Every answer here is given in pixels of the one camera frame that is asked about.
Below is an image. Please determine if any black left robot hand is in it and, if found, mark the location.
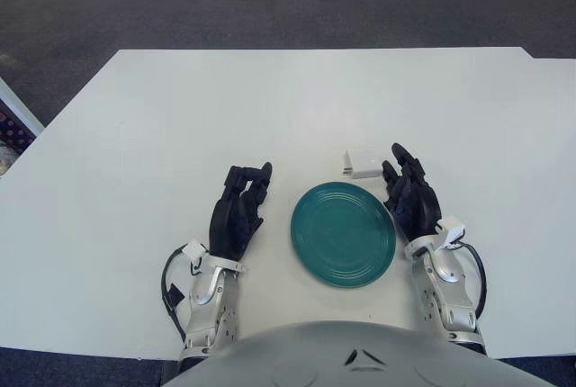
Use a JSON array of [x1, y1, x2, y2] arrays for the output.
[[209, 161, 275, 259]]

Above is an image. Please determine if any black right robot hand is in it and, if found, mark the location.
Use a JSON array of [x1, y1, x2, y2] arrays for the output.
[[381, 142, 443, 244]]

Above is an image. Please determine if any white wall charger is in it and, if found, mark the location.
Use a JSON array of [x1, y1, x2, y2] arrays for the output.
[[342, 148, 383, 181]]

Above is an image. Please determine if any teal ceramic plate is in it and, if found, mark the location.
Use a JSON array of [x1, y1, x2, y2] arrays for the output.
[[290, 181, 398, 290]]

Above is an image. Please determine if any grey robot torso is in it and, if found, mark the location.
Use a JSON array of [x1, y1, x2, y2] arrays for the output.
[[161, 319, 554, 387]]

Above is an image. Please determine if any patterned box with white rim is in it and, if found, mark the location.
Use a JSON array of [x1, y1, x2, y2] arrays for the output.
[[0, 75, 46, 177]]

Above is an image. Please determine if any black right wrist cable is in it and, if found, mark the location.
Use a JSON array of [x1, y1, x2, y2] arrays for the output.
[[457, 240, 490, 321]]

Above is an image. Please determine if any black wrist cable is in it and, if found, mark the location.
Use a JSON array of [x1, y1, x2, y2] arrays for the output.
[[161, 245, 200, 344], [457, 240, 490, 321]]

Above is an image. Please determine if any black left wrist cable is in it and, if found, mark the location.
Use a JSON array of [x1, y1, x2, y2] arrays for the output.
[[161, 245, 200, 344]]

